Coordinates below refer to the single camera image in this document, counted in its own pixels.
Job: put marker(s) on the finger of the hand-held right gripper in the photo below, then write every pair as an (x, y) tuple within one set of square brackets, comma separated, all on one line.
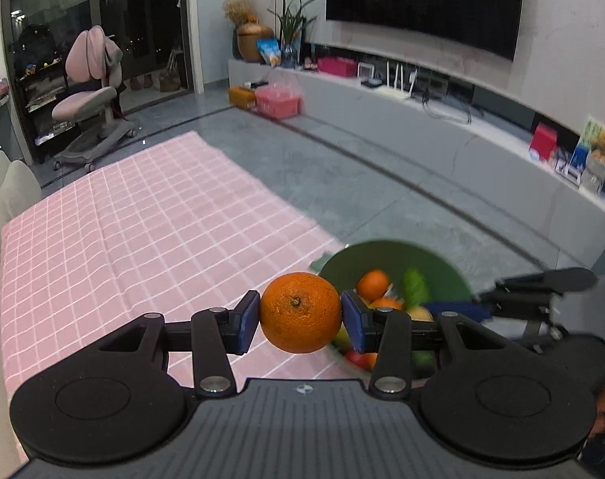
[(512, 305), (552, 282)]

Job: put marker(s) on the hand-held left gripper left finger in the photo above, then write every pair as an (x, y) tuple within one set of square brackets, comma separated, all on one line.
[(245, 324)]

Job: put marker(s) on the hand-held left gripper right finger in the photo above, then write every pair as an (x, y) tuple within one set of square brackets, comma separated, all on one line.
[(354, 324)]

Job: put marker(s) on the red tomato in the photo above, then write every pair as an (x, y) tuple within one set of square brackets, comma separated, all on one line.
[(358, 359)]

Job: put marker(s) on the orange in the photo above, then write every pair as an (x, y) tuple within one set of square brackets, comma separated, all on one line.
[(301, 312), (388, 304), (373, 284)]

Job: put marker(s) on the green colander bowl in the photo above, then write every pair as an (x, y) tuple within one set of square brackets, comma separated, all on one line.
[(372, 257)]

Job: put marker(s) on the green cucumber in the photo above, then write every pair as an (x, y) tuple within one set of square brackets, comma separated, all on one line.
[(415, 287)]

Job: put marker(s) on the colourful printed boxes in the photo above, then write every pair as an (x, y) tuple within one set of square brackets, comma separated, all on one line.
[(597, 159)]

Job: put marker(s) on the red box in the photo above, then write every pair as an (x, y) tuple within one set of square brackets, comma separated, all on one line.
[(543, 142)]

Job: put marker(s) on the grey television cabinet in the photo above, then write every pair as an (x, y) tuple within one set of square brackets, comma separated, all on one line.
[(482, 159)]

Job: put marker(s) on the pink checked tablecloth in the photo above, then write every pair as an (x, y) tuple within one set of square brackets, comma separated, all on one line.
[(132, 219)]

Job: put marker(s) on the pink plastic basket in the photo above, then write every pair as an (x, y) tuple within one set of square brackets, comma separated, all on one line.
[(278, 102)]

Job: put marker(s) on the yellow box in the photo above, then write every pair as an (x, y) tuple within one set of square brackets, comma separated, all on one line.
[(241, 97)]

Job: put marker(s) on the white router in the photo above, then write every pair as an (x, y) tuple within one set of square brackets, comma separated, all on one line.
[(397, 87)]

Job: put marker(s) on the small white framed device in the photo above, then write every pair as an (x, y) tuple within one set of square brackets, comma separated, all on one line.
[(367, 72)]

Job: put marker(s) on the magenta box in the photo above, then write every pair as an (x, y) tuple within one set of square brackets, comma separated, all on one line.
[(337, 66)]

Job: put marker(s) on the beige sofa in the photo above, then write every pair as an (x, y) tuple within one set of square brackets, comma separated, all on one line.
[(8, 194)]

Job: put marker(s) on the blue snack bag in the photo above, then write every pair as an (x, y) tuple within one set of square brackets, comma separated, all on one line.
[(269, 52)]

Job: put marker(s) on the pink office chair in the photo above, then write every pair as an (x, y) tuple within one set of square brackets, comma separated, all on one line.
[(90, 95)]

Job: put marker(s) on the brown round vase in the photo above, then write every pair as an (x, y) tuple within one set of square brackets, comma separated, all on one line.
[(252, 42)]

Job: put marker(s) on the green potted plant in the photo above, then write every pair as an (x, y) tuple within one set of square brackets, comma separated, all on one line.
[(295, 20)]

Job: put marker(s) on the black television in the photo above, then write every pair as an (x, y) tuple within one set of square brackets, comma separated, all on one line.
[(422, 0)]

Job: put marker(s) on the black shelf unit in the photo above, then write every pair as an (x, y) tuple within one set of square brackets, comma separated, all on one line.
[(37, 90)]

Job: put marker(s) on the dried yellow flowers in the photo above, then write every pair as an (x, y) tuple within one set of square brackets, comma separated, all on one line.
[(240, 10)]

